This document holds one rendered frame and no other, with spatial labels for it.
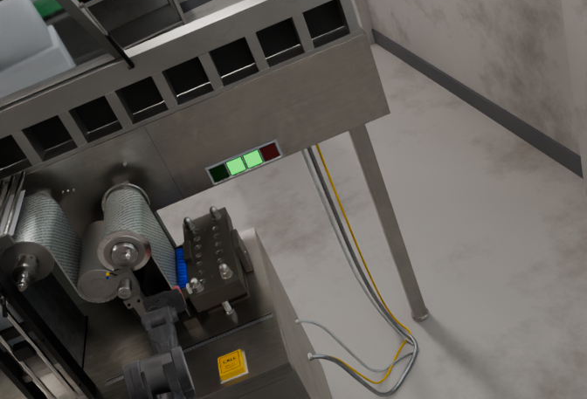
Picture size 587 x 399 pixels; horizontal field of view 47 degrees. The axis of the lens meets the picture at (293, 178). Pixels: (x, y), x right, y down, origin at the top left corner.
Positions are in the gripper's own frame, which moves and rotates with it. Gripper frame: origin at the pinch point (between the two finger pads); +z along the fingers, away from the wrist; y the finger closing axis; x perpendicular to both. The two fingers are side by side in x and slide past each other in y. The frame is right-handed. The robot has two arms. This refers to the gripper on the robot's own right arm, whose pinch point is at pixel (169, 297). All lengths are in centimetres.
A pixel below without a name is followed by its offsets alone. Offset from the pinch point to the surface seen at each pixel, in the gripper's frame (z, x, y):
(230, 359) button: -5.1, -21.8, 10.5
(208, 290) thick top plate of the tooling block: 7.0, -3.6, 9.8
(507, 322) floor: 84, -77, 106
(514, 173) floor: 163, -35, 154
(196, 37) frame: 11, 67, 34
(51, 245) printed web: -2.3, 26.1, -24.3
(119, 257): -2.3, 16.2, -8.1
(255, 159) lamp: 31, 27, 36
